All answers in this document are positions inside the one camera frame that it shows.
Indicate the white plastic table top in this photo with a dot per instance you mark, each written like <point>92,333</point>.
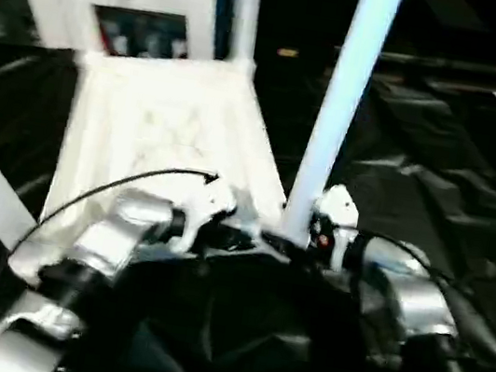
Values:
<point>165,116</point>

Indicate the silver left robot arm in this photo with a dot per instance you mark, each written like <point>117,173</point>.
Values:
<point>97,247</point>

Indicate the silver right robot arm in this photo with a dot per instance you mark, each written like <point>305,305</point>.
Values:
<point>410,297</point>

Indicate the black table mat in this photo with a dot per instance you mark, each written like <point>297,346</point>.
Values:
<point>435,197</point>

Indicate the small yellow label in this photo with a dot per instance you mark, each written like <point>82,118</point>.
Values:
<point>288,53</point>

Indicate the black low cabinet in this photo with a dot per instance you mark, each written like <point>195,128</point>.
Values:
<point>460,36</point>

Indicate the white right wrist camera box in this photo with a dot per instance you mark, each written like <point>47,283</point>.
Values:
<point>339,210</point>

